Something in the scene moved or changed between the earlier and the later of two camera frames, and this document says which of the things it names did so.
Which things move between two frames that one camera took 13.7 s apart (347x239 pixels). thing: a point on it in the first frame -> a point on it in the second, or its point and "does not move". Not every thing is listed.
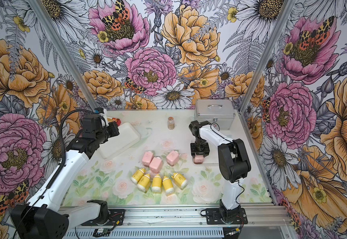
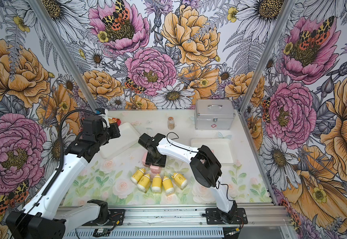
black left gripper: x=113 y=126 does not move
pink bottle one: x=147 y=158 does not move
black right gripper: x=206 y=152 -> x=162 y=164
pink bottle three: x=155 y=164 does not move
